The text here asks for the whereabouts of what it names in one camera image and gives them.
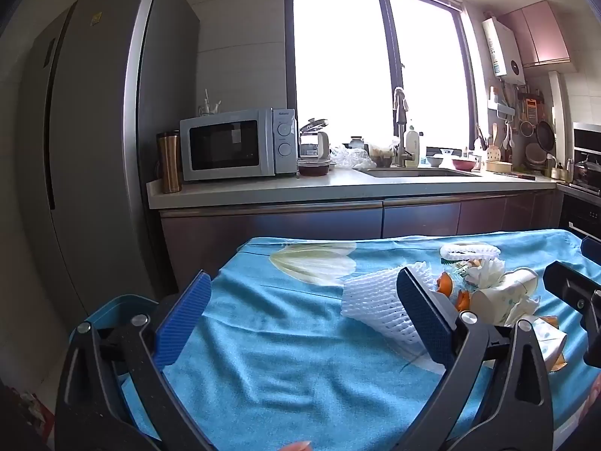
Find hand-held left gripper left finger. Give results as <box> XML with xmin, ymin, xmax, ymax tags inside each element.
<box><xmin>54</xmin><ymin>270</ymin><xmax>221</xmax><ymax>451</ymax></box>

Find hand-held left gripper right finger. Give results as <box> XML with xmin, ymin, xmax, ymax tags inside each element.
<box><xmin>397</xmin><ymin>267</ymin><xmax>557</xmax><ymax>451</ymax></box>

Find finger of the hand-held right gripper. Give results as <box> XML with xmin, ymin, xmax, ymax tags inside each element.
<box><xmin>581</xmin><ymin>234</ymin><xmax>601</xmax><ymax>264</ymax></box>
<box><xmin>544</xmin><ymin>260</ymin><xmax>601</xmax><ymax>368</ymax></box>

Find large white foam fruit net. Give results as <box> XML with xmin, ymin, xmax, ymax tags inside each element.
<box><xmin>340</xmin><ymin>265</ymin><xmax>423</xmax><ymax>351</ymax></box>

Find blue plastic trash bin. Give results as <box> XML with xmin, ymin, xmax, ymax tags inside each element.
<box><xmin>69</xmin><ymin>294</ymin><xmax>160</xmax><ymax>377</ymax></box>

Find white tissue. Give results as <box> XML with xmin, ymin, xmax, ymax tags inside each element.
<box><xmin>467</xmin><ymin>257</ymin><xmax>507</xmax><ymax>289</ymax></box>
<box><xmin>504</xmin><ymin>294</ymin><xmax>543</xmax><ymax>327</ymax></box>

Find black built-in oven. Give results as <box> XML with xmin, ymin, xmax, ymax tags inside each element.
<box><xmin>559</xmin><ymin>188</ymin><xmax>601</xmax><ymax>245</ymax></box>

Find white dotted packet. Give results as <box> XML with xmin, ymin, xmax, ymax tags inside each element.
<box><xmin>515</xmin><ymin>317</ymin><xmax>567</xmax><ymax>367</ymax></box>

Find dotted paper cup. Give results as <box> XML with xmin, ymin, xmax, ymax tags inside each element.
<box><xmin>470</xmin><ymin>267</ymin><xmax>538</xmax><ymax>327</ymax></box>

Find small white foam fruit net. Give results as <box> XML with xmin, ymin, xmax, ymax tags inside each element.
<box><xmin>439</xmin><ymin>241</ymin><xmax>501</xmax><ymax>264</ymax></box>

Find steel range hood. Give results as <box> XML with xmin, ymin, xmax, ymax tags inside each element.
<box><xmin>572</xmin><ymin>122</ymin><xmax>601</xmax><ymax>153</ymax></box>

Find black frying pan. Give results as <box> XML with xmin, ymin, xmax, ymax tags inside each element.
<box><xmin>536</xmin><ymin>120</ymin><xmax>556</xmax><ymax>151</ymax></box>

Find steel kitchen sink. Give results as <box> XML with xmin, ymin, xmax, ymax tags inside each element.
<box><xmin>361</xmin><ymin>166</ymin><xmax>480</xmax><ymax>178</ymax></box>

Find brown base cabinets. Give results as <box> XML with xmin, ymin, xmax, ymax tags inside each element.
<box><xmin>160</xmin><ymin>192</ymin><xmax>559</xmax><ymax>292</ymax></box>

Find copper thermos flask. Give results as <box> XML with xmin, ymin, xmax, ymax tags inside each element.
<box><xmin>156</xmin><ymin>130</ymin><xmax>183</xmax><ymax>194</ymax></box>

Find beige kitchen counter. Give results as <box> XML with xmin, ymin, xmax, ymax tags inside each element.
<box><xmin>146</xmin><ymin>166</ymin><xmax>559</xmax><ymax>210</ymax></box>

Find white soap bottle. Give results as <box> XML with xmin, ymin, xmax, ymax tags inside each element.
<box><xmin>405</xmin><ymin>124</ymin><xmax>421</xmax><ymax>167</ymax></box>

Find clear plastic bag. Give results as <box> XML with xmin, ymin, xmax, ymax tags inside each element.
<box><xmin>331</xmin><ymin>145</ymin><xmax>376</xmax><ymax>170</ymax></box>

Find white microwave oven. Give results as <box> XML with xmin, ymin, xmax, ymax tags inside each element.
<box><xmin>180</xmin><ymin>108</ymin><xmax>298</xmax><ymax>182</ymax></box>

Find red lidded food container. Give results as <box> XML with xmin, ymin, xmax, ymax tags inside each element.
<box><xmin>297</xmin><ymin>158</ymin><xmax>332</xmax><ymax>177</ymax></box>

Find grey refrigerator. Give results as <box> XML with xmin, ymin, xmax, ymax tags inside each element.
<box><xmin>16</xmin><ymin>0</ymin><xmax>200</xmax><ymax>320</ymax></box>

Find steel kitchen faucet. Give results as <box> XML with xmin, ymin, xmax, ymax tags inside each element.
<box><xmin>392</xmin><ymin>87</ymin><xmax>416</xmax><ymax>168</ymax></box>

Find glass electric kettle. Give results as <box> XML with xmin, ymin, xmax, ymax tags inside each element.
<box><xmin>299</xmin><ymin>117</ymin><xmax>330</xmax><ymax>160</ymax></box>

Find white water heater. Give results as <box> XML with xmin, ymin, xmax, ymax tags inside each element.
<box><xmin>483</xmin><ymin>16</ymin><xmax>525</xmax><ymax>85</ymax></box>

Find white ornament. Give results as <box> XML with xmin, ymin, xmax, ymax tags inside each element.
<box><xmin>199</xmin><ymin>88</ymin><xmax>222</xmax><ymax>116</ymax></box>

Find large kitchen window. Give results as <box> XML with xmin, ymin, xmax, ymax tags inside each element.
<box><xmin>284</xmin><ymin>0</ymin><xmax>477</xmax><ymax>151</ymax></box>

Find white wall utensil rack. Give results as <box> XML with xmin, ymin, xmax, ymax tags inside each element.
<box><xmin>487</xmin><ymin>87</ymin><xmax>512</xmax><ymax>116</ymax></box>

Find pink wall cabinet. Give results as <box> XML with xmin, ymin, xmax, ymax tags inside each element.
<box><xmin>498</xmin><ymin>1</ymin><xmax>571</xmax><ymax>69</ymax></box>

